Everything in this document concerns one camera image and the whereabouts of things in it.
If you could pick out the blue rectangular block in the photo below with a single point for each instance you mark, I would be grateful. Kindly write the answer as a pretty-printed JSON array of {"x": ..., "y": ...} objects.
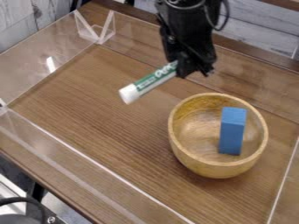
[{"x": 231, "y": 132}]

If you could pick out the clear acrylic tray wall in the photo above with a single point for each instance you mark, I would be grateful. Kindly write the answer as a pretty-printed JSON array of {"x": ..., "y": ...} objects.
[{"x": 101, "y": 153}]

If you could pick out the light wooden bowl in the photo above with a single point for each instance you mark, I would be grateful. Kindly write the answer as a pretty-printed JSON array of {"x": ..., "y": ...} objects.
[{"x": 194, "y": 134}]

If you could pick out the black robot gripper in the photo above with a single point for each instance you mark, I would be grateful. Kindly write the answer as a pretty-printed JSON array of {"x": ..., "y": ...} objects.
[{"x": 187, "y": 22}]

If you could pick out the black metal table leg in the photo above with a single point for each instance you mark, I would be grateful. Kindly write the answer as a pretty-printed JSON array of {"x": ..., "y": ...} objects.
[{"x": 38, "y": 192}]

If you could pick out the clear acrylic corner bracket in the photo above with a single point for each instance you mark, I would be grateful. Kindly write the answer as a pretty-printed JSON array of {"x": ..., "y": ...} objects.
[{"x": 97, "y": 33}]

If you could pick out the green and white marker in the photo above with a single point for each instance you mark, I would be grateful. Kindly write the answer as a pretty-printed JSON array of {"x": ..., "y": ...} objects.
[{"x": 139, "y": 88}]

